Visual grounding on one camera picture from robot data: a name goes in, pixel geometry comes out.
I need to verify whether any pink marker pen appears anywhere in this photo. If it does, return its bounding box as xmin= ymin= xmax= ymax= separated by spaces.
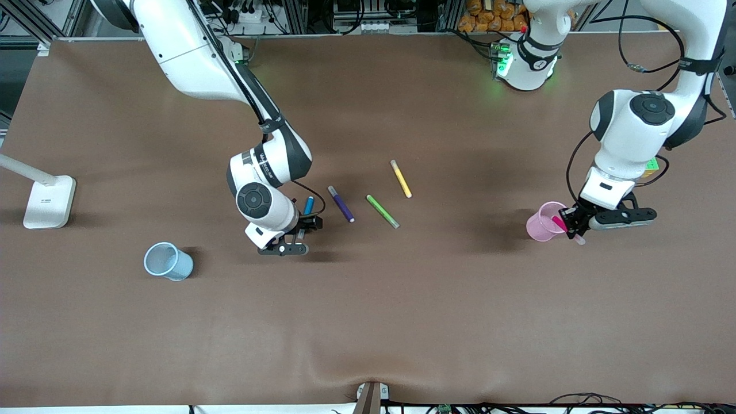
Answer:
xmin=551 ymin=215 xmax=587 ymax=246

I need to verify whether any blue marker pen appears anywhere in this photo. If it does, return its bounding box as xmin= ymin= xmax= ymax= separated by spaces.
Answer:
xmin=297 ymin=196 xmax=315 ymax=240

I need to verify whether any pink plastic cup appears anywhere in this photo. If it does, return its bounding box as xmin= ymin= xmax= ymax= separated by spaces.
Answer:
xmin=526 ymin=201 xmax=574 ymax=243

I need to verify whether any purple marker pen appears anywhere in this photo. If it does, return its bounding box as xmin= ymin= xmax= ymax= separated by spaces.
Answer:
xmin=327 ymin=185 xmax=356 ymax=224

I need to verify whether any green marker pen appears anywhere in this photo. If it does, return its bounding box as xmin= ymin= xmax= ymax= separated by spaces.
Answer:
xmin=366 ymin=194 xmax=401 ymax=230

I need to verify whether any yellow marker pen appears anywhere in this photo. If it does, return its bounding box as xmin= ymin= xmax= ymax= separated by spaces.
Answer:
xmin=390 ymin=159 xmax=413 ymax=199

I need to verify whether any light blue plastic cup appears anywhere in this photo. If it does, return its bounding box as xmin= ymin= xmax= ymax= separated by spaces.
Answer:
xmin=143 ymin=241 xmax=195 ymax=282

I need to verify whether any metal table edge clamp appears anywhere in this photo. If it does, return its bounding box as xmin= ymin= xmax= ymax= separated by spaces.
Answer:
xmin=355 ymin=381 xmax=390 ymax=414

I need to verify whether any white power strip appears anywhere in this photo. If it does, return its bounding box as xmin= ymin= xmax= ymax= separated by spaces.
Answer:
xmin=227 ymin=3 xmax=278 ymax=25

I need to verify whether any orange snack bag pile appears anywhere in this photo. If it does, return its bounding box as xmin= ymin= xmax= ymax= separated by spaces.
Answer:
xmin=458 ymin=0 xmax=532 ymax=34

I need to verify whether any white lamp stand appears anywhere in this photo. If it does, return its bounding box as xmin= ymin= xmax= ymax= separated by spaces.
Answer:
xmin=0 ymin=152 xmax=77 ymax=230

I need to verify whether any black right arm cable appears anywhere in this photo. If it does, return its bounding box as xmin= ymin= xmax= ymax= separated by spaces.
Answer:
xmin=184 ymin=0 xmax=327 ymax=218

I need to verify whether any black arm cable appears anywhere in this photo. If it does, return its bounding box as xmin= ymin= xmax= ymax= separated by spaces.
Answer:
xmin=184 ymin=0 xmax=327 ymax=218
xmin=565 ymin=0 xmax=726 ymax=209

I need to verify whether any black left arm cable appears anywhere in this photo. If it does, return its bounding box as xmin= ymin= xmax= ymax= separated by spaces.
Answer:
xmin=565 ymin=0 xmax=726 ymax=209

